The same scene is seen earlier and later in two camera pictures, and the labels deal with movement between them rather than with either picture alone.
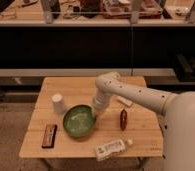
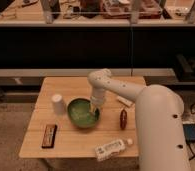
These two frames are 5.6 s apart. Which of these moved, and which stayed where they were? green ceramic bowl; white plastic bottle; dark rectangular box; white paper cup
Moved: green ceramic bowl
Stayed: white paper cup; dark rectangular box; white plastic bottle
